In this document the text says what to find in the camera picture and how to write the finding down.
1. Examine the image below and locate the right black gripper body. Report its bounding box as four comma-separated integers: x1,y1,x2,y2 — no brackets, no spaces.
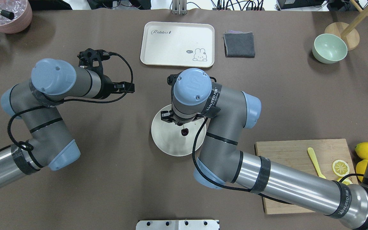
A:
161,110,184,126

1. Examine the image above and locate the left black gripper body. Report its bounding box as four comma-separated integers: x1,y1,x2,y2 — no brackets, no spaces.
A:
99,75,115,99

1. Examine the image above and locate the beige round plate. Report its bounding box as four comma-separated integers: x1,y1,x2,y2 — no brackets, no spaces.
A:
151,104,204,156

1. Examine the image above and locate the dark red cherry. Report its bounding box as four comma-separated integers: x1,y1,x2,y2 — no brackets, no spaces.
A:
181,128,189,136

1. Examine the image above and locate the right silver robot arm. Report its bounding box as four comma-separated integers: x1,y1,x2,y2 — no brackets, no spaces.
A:
161,68,368,230

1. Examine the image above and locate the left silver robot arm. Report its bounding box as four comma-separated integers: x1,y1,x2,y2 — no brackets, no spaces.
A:
0,58,134,188

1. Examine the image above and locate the cream rabbit tray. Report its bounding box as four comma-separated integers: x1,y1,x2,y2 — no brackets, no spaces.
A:
140,21,215,68

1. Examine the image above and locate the grey folded cloth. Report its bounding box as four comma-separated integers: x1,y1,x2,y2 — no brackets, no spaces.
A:
223,30,256,58

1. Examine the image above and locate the wooden cutting board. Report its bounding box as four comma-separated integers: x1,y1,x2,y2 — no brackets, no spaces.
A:
255,138,359,215

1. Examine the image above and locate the yellow plastic knife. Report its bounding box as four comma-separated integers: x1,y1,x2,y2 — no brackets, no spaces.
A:
307,147,326,179

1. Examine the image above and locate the mint green bowl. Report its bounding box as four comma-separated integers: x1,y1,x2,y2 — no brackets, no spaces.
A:
311,34,348,64

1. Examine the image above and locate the upper lemon slice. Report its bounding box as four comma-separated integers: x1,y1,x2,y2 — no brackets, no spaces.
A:
331,159,350,177

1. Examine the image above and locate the lemon slice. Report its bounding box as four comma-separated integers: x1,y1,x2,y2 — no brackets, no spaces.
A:
331,159,350,177
338,177,353,185

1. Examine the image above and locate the lower lemon slice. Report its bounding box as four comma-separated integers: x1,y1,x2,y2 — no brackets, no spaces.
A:
338,177,353,185

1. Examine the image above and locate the round yellow lemon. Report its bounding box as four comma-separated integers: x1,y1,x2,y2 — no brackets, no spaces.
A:
355,142,368,160

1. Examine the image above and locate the wooden cup tree stand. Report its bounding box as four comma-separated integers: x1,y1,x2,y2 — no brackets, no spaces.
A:
324,0,368,51

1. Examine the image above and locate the oval yellow lemon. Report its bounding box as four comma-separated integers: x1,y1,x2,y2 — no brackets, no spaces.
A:
355,159,368,175

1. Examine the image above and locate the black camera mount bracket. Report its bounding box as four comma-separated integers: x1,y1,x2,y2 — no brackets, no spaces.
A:
77,48,111,70

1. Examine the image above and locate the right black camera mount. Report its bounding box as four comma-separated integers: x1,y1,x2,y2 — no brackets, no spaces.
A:
167,74,179,86

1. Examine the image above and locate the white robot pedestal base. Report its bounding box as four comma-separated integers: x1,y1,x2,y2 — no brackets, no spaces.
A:
136,219,221,230

